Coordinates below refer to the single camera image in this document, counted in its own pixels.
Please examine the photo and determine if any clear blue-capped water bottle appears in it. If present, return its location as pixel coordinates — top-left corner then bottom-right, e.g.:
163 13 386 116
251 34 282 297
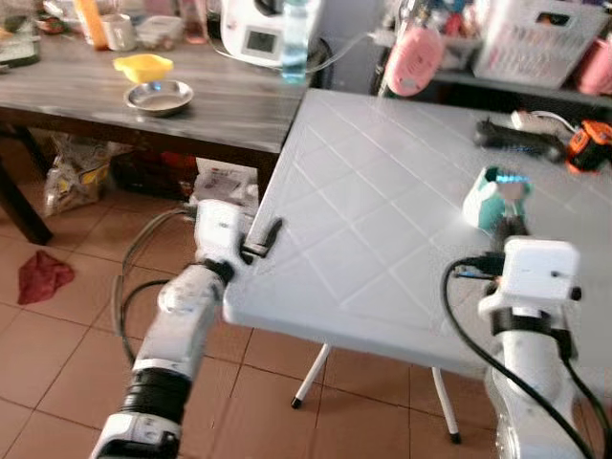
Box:
280 0 312 85

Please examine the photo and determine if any yellow plastic bowl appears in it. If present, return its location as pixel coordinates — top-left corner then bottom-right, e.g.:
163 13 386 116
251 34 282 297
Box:
113 54 175 85

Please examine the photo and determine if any teal cup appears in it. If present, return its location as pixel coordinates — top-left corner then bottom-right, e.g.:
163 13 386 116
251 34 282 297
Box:
463 166 533 232

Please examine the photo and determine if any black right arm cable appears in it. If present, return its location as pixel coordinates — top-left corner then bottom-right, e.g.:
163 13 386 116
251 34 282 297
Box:
440 251 612 459

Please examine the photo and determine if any orange and black tool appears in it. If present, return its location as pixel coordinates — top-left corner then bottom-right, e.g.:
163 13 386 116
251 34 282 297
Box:
566 120 612 174

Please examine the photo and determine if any clear glass mug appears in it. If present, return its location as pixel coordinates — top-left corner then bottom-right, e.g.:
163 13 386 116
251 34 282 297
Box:
100 12 138 52

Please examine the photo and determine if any white plastic bin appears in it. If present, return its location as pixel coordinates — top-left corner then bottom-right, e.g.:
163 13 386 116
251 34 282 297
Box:
194 158 261 207

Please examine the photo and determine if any grey wooden dining table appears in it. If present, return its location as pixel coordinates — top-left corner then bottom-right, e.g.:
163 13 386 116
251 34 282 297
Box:
0 33 317 245

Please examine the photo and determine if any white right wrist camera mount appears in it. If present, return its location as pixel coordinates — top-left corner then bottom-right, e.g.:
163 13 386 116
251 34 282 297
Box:
477 237 582 324

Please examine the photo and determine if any orange bottle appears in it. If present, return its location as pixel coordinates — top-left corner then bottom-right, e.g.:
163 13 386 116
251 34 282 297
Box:
75 0 111 51

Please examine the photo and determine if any black handheld tool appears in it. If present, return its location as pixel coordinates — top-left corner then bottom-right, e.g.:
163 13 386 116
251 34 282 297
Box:
475 117 567 164

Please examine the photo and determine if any shallow metal bowl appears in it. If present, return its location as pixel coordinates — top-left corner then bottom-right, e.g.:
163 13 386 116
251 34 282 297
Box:
124 80 195 119

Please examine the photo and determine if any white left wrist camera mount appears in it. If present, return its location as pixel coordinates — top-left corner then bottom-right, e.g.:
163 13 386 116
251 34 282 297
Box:
193 199 251 276

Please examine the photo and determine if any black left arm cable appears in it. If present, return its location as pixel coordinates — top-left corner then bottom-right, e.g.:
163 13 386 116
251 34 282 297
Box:
113 206 202 364

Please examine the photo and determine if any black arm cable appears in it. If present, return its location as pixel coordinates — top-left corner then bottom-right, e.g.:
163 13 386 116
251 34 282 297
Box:
440 251 612 459
113 206 202 364

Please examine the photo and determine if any printed shopping bag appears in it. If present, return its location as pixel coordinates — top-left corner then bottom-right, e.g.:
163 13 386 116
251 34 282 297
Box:
43 132 120 216

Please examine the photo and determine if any pink round appliance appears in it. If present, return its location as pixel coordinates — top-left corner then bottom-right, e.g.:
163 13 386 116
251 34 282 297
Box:
382 24 446 98

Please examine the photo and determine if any white slotted plastic basket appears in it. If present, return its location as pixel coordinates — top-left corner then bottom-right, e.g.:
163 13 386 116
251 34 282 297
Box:
473 0 601 90

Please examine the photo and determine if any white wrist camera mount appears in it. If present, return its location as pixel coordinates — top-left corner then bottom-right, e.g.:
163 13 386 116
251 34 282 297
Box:
193 199 251 276
477 237 582 324

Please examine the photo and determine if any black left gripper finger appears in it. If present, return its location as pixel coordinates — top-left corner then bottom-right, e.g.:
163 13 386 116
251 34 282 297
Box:
251 217 285 257

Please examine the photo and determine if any white plastic folding table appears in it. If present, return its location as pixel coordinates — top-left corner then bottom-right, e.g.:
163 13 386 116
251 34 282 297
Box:
222 88 612 446

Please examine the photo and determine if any white charger with cable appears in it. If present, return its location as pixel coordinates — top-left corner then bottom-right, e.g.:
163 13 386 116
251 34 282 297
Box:
510 108 579 135

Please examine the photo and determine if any pink plastic basket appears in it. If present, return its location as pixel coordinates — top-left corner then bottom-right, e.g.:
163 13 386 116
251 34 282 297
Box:
576 36 612 97

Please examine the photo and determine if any clear plastic container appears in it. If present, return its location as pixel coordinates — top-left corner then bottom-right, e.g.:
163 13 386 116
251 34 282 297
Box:
137 14 185 51

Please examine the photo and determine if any red cloth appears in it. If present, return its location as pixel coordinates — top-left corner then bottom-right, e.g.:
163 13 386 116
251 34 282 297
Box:
16 251 76 307

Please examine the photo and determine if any white kitchen food processor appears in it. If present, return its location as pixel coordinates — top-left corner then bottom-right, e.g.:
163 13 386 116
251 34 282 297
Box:
220 0 326 70

